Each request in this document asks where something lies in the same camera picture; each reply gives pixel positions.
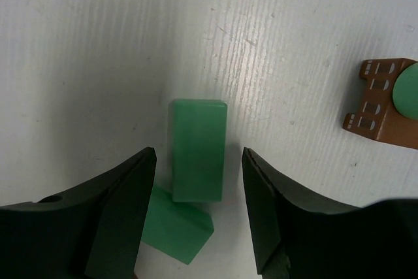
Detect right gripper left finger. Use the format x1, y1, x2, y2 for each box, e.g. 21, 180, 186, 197
1, 147, 156, 278

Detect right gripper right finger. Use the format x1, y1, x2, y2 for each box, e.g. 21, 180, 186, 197
242, 148, 417, 278

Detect green long block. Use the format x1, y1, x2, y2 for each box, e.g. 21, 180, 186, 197
142, 185, 214, 265

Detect brown cube block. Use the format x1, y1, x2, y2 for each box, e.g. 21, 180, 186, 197
343, 58, 417, 149

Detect green small block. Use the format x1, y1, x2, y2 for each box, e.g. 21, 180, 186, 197
392, 63, 418, 120

